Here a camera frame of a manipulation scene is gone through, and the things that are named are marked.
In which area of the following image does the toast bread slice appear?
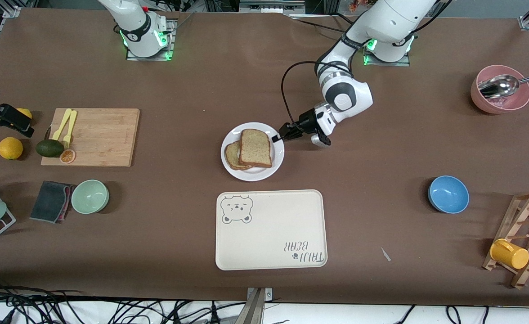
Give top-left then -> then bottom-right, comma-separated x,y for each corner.
239,129 -> 273,168
224,141 -> 252,171

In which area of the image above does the white round plate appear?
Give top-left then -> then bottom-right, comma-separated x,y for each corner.
220,122 -> 285,182

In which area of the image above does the dark green avocado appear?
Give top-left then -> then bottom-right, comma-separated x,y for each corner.
36,139 -> 65,158

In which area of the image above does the yellow plastic knife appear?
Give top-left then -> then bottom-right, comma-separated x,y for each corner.
51,108 -> 73,141

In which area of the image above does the yellow plastic fork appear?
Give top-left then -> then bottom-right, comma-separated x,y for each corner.
63,110 -> 78,149

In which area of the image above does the wooden cutting board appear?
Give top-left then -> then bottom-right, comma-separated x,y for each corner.
40,108 -> 140,167

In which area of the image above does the dark folded cloth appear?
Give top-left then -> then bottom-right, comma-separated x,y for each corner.
29,180 -> 77,224

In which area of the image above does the pale green bowl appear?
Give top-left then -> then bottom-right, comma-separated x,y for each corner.
71,180 -> 110,215

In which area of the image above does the cream bear print tray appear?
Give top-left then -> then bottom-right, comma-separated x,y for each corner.
215,189 -> 328,271

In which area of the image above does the blue bowl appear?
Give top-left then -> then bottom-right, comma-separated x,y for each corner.
428,175 -> 470,214

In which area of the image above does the pink bowl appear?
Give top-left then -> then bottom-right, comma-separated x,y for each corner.
470,65 -> 529,114

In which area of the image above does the metal serving spoon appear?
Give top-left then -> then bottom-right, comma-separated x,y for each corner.
478,72 -> 529,99

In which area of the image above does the wooden mug rack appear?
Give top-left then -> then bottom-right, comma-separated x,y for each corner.
482,190 -> 529,289

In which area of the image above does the yellow mug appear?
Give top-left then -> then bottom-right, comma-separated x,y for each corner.
490,238 -> 529,270

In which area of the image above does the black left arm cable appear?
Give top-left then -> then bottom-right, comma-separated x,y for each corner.
281,61 -> 326,131

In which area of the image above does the black table cable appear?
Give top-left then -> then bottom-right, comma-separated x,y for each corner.
287,16 -> 353,36

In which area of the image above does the grey metal frame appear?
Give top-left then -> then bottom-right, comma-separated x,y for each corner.
204,0 -> 339,18

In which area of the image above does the black cable tangle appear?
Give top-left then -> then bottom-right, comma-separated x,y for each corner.
0,277 -> 247,324

